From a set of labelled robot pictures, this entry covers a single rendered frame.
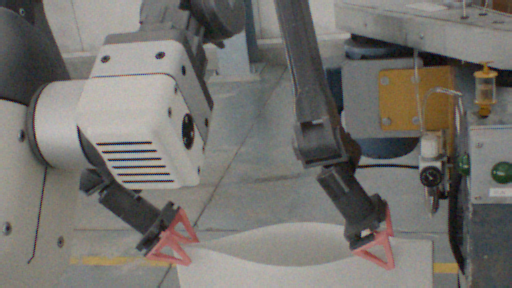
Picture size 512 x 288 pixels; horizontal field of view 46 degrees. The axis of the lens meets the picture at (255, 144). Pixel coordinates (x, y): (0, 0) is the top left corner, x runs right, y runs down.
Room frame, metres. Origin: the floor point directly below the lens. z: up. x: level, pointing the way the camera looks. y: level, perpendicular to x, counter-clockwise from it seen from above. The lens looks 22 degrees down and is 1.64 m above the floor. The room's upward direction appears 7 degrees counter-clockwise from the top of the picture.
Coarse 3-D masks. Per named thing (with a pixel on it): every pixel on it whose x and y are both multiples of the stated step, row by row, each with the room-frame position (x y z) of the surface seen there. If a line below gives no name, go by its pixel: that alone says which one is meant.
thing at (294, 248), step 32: (288, 224) 1.02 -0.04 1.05; (320, 224) 1.01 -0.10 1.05; (192, 256) 0.98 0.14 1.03; (224, 256) 0.94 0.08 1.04; (256, 256) 1.02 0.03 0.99; (288, 256) 1.02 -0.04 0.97; (320, 256) 1.01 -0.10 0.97; (352, 256) 0.98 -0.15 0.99; (384, 256) 0.90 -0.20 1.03; (416, 256) 0.90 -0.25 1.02
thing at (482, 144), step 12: (468, 132) 0.72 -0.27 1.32; (480, 132) 0.70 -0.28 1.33; (492, 132) 0.69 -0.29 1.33; (504, 132) 0.69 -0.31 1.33; (468, 144) 0.71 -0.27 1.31; (480, 144) 0.68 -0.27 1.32; (492, 144) 0.67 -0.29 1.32; (504, 144) 0.67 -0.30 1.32; (480, 156) 0.68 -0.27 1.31; (492, 156) 0.67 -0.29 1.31; (504, 156) 0.67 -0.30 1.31; (480, 168) 0.68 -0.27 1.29; (480, 180) 0.68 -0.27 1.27; (492, 180) 0.67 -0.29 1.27; (480, 192) 0.68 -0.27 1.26
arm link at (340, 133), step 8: (336, 128) 0.92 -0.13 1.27; (336, 136) 0.91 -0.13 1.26; (344, 136) 0.92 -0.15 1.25; (344, 144) 0.91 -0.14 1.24; (352, 144) 1.00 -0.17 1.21; (296, 152) 0.94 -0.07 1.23; (344, 152) 0.90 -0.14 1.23; (352, 152) 0.97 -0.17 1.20; (360, 152) 1.00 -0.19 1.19; (304, 160) 0.93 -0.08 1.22; (312, 160) 0.94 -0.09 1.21; (320, 160) 0.93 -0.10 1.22; (328, 160) 0.92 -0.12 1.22; (336, 160) 0.91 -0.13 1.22; (344, 160) 0.90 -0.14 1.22; (352, 160) 0.96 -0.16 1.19; (304, 168) 0.93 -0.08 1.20; (352, 168) 0.96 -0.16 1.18
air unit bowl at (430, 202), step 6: (438, 186) 0.94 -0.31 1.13; (426, 192) 0.94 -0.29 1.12; (432, 192) 0.94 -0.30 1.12; (438, 192) 0.94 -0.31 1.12; (426, 198) 0.94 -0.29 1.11; (432, 198) 0.94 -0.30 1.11; (438, 198) 0.94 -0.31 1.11; (426, 204) 0.94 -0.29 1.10; (432, 204) 0.94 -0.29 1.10; (438, 204) 0.94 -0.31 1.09; (426, 210) 0.94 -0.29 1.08; (432, 210) 0.94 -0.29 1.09
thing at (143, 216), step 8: (144, 200) 1.02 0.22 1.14; (128, 208) 1.00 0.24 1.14; (136, 208) 1.00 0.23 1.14; (144, 208) 1.00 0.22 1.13; (152, 208) 1.01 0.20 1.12; (128, 216) 0.99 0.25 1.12; (136, 216) 0.99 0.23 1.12; (144, 216) 0.99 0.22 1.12; (152, 216) 1.00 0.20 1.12; (160, 216) 1.00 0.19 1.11; (136, 224) 0.99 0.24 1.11; (144, 224) 0.99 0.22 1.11; (152, 224) 0.99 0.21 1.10; (160, 224) 0.99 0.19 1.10; (144, 232) 0.99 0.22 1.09; (152, 232) 0.96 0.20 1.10; (144, 240) 0.97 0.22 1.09; (136, 248) 0.97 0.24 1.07
